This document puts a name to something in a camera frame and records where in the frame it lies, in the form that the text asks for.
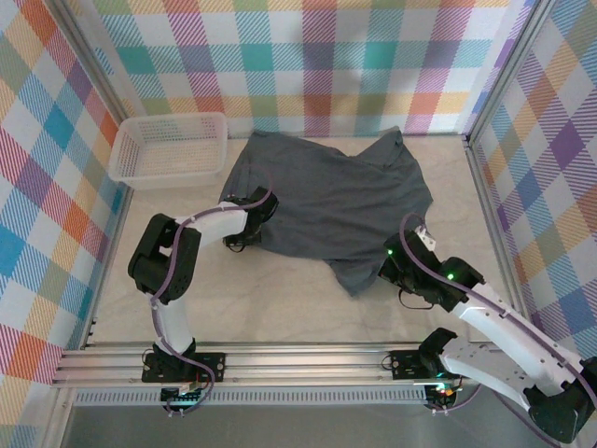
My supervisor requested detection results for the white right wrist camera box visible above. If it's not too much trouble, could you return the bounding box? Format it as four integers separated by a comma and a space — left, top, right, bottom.
416, 226, 438, 251

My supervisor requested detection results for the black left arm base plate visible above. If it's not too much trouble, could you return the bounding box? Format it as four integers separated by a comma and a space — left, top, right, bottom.
141, 353, 228, 384

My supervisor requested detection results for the aluminium side rail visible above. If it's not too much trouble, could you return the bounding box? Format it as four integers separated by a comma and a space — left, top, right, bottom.
78, 184, 134, 351
464, 133, 568, 374

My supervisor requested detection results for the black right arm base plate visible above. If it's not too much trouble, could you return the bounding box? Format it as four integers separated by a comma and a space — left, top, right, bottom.
390, 349, 449, 380

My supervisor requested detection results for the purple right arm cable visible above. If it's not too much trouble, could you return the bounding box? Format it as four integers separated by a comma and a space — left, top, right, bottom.
399, 213, 597, 444

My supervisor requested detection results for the slotted grey cable duct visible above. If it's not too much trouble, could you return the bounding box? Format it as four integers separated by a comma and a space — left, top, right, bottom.
74, 390, 428, 407

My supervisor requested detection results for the circuit board with green lights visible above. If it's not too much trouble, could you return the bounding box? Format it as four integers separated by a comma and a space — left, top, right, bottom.
160, 385, 206, 406

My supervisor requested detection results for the circuit board with orange part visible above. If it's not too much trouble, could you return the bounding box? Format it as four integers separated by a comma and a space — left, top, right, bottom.
426, 383, 461, 408

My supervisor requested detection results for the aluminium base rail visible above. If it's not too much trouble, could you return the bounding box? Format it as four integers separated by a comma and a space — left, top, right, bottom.
50, 343, 472, 388

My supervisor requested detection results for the grey t-shirt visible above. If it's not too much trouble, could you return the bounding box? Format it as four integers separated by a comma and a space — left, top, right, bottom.
219, 125, 435, 299

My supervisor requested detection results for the aluminium frame post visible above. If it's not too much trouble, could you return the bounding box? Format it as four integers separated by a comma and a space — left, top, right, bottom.
464, 0, 563, 141
46, 0, 132, 136

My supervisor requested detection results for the white perforated plastic basket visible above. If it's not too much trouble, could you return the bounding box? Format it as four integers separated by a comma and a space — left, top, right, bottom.
107, 112, 229, 191

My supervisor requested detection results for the thin black cable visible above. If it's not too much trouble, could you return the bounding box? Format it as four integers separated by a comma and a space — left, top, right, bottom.
398, 287, 435, 312

